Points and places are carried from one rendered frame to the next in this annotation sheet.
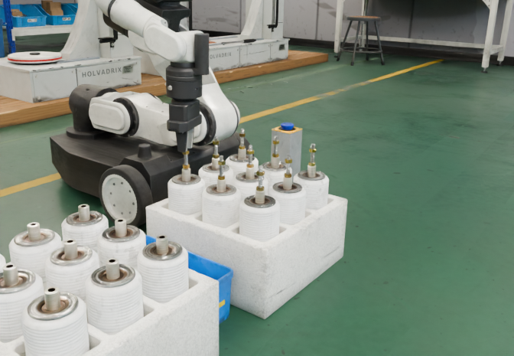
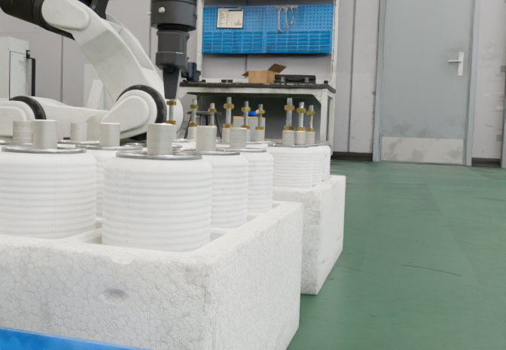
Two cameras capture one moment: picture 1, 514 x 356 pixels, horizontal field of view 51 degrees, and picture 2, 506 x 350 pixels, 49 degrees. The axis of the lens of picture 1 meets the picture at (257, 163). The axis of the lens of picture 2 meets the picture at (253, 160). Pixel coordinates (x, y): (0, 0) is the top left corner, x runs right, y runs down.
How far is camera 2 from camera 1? 0.66 m
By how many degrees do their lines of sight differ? 25
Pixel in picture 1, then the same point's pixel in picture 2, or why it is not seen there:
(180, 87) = (176, 8)
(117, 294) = (233, 163)
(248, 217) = (284, 159)
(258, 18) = (99, 105)
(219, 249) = not seen: hidden behind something
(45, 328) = (175, 169)
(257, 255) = (306, 202)
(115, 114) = (13, 114)
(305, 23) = not seen: hidden behind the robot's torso
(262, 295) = (314, 258)
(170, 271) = (263, 167)
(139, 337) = (267, 235)
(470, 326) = not seen: outside the picture
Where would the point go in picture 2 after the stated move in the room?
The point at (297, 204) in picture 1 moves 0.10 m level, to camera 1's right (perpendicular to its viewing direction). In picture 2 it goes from (318, 159) to (361, 160)
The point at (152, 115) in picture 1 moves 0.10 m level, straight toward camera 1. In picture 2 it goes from (68, 114) to (78, 114)
